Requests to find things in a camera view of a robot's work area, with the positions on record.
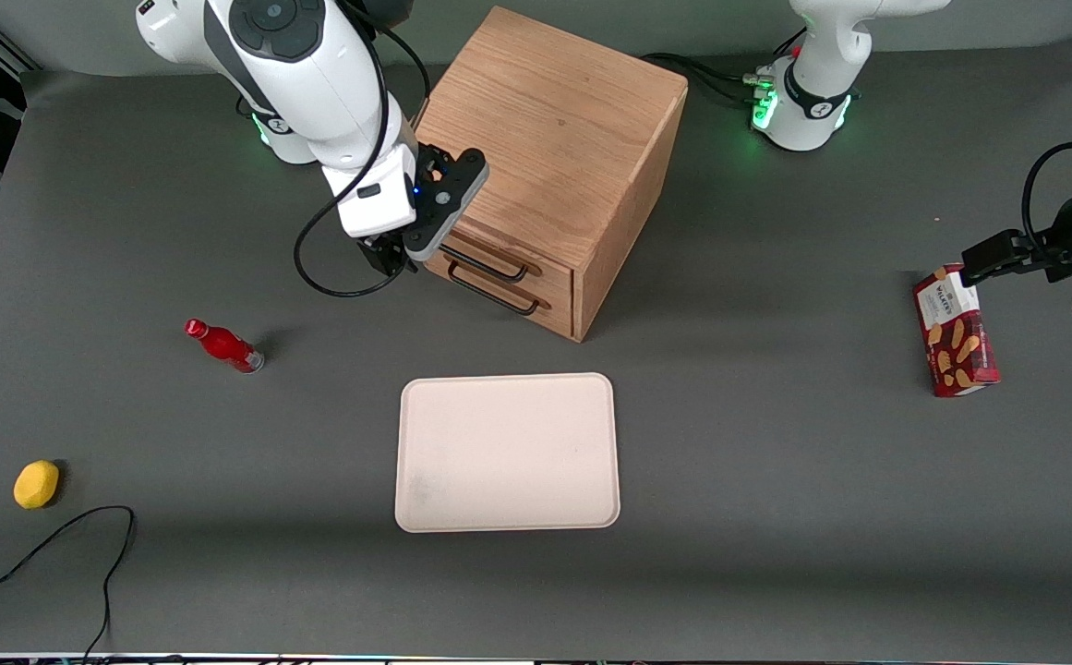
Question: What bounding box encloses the wooden drawer with worn bottom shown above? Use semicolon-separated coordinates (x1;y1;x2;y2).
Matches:
425;217;575;304

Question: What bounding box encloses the black wire drawer handle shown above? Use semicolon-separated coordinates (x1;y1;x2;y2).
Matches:
441;236;548;284
446;259;552;318

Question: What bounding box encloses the beige plastic tray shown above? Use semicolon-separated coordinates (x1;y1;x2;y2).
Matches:
394;372;621;534

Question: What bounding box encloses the red shortbread cookie box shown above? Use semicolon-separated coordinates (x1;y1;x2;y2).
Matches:
912;263;1001;398

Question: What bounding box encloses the yellow lemon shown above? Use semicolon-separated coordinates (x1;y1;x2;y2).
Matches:
13;460;61;510

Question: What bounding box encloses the black left arm base cable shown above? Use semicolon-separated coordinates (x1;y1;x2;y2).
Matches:
669;63;765;104
639;53;767;89

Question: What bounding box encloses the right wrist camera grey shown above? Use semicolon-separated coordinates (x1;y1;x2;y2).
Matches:
404;146;490;262

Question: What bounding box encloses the thin black cable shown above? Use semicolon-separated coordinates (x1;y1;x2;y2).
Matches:
0;505;137;661

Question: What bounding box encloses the aluminium frame rail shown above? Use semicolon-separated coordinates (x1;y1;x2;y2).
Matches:
0;5;40;75

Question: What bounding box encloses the red plastic bottle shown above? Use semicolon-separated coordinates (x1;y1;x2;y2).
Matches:
184;319;266;375

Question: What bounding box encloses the wooden drawer cabinet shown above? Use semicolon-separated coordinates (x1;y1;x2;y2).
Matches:
411;5;690;345

